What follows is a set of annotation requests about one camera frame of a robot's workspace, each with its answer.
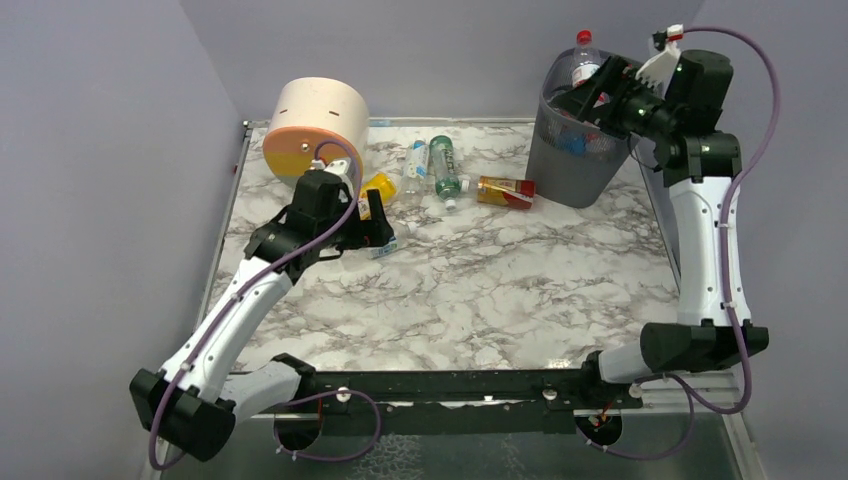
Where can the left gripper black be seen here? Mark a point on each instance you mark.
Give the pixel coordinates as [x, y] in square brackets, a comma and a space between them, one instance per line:
[361, 226]

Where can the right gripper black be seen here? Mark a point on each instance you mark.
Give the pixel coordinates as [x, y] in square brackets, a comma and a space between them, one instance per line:
[614, 100]

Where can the clear bottle small label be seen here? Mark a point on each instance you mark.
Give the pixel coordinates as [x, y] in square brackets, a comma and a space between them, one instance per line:
[403, 232]

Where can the clear bottle red label front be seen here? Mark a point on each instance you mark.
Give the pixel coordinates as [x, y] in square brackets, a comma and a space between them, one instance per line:
[586, 59]

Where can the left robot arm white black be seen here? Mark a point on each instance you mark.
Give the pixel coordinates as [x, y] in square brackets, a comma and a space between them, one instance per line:
[192, 403]

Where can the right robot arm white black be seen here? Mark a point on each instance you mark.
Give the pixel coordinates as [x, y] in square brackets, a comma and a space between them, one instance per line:
[699, 166]

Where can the grey mesh waste bin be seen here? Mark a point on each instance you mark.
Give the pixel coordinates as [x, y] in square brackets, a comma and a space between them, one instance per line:
[571, 163]

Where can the yellow drink bottle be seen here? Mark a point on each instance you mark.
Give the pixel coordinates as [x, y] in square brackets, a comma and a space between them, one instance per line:
[386, 188]

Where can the clear bottle white blue label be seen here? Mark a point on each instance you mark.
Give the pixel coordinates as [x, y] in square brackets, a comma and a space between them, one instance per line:
[414, 171]

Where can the green plastic bottle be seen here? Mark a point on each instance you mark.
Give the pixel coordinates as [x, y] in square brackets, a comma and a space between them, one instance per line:
[447, 184]

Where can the cream orange round drum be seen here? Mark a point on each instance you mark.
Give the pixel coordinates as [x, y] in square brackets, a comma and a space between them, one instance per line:
[309, 111]

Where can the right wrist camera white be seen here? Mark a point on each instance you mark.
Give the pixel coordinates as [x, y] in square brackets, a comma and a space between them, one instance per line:
[660, 66]

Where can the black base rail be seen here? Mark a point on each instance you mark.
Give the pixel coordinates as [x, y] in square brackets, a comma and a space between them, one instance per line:
[453, 402]

